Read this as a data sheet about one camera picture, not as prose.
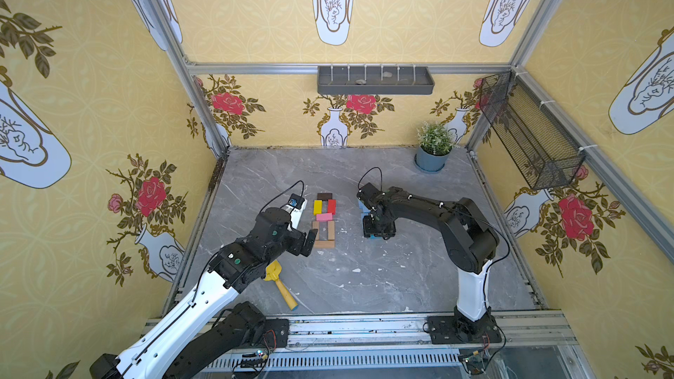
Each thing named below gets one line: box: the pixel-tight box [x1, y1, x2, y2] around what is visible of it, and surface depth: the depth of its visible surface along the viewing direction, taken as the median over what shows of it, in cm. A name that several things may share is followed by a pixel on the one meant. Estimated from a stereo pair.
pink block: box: [315, 212, 333, 222], surface depth 100 cm
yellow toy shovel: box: [263, 259, 299, 311], surface depth 82 cm
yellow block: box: [313, 200, 324, 216], surface depth 102 cm
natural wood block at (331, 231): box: [327, 220, 336, 242], surface depth 96 cm
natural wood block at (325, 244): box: [314, 240, 336, 249], surface depth 92 cm
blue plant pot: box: [414, 145, 452, 172], surface depth 111 cm
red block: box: [327, 199, 337, 215], surface depth 105 cm
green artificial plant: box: [415, 121, 461, 157], surface depth 105 cm
